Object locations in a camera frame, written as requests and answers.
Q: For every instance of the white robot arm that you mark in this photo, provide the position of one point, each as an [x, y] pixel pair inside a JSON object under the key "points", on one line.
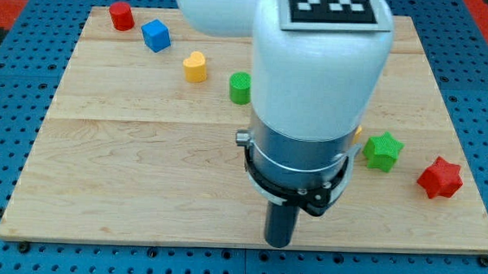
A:
{"points": [[315, 65]]}

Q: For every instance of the yellow block behind arm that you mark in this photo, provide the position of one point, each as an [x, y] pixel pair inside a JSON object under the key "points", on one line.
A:
{"points": [[357, 134]]}

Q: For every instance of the green wooden star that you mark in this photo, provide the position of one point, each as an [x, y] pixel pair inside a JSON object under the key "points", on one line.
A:
{"points": [[382, 151]]}

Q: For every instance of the red wooden star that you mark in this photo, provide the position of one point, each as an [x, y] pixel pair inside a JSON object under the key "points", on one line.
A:
{"points": [[441, 179]]}

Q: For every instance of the green wooden cylinder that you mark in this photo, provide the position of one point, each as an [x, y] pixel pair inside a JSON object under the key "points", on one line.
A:
{"points": [[240, 88]]}

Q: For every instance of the yellow wooden heart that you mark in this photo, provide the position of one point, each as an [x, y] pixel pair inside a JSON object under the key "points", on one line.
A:
{"points": [[195, 67]]}

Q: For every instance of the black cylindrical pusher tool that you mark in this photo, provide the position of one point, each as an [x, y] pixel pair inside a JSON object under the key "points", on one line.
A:
{"points": [[279, 224]]}

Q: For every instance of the light wooden board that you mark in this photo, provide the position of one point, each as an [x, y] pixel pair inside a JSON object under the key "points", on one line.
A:
{"points": [[130, 153]]}

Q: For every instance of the blue wooden cube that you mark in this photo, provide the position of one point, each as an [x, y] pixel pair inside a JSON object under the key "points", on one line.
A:
{"points": [[156, 35]]}

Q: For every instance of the black white fiducial marker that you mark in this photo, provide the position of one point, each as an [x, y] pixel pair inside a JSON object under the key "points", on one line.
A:
{"points": [[366, 16]]}

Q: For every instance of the red wooden cylinder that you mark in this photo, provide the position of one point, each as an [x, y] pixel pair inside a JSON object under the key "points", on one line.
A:
{"points": [[121, 16]]}

